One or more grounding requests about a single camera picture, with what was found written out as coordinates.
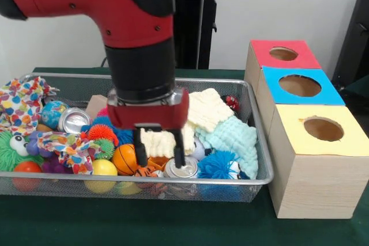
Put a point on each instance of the blue fuzzy toy with eyes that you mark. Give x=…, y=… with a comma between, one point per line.
x=213, y=165

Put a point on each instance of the wooden box with three holes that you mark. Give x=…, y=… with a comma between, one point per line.
x=317, y=188

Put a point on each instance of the mint waffle cloth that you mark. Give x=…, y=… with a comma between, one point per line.
x=236, y=142

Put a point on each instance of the cream waffle cloth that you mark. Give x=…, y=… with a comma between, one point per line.
x=207, y=107

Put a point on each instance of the blue green globe ball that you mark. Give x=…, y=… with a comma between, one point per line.
x=53, y=113

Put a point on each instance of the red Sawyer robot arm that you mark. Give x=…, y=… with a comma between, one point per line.
x=129, y=12

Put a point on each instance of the blue orange spiky ball toy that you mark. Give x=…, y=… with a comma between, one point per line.
x=101, y=133

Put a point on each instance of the dark green table cloth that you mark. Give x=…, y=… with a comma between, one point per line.
x=360, y=84
x=144, y=223

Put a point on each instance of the black upright panel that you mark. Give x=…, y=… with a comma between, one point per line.
x=354, y=41

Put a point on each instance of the colourful spotted cloth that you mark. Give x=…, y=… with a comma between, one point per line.
x=20, y=105

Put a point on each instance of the orange striped tiger plush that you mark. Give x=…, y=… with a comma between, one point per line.
x=147, y=172

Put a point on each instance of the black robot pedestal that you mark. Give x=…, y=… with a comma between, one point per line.
x=196, y=33

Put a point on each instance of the green fuzzy toy with eyes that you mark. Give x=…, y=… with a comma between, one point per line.
x=7, y=153

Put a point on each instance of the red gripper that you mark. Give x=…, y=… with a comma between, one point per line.
x=150, y=116

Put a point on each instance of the silver drink can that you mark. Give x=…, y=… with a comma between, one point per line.
x=188, y=171

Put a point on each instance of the orange toy basketball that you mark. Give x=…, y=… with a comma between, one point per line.
x=125, y=159

